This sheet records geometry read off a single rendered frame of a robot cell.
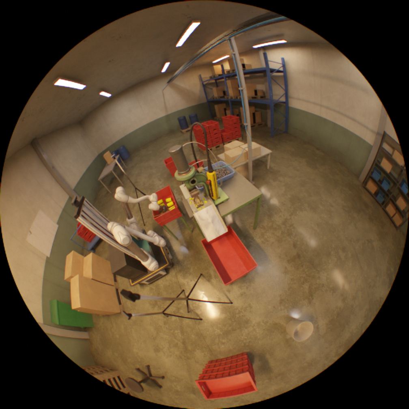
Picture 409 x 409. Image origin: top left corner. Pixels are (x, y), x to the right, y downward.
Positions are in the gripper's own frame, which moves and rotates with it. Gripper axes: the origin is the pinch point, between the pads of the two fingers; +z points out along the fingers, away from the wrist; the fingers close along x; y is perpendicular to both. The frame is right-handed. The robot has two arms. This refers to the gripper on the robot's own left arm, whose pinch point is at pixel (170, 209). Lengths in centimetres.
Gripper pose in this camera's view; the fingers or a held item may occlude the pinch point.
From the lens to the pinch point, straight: 215.7
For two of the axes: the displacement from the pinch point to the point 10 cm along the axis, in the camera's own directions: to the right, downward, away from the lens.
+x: -4.6, -6.1, 6.5
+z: 7.3, 1.6, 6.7
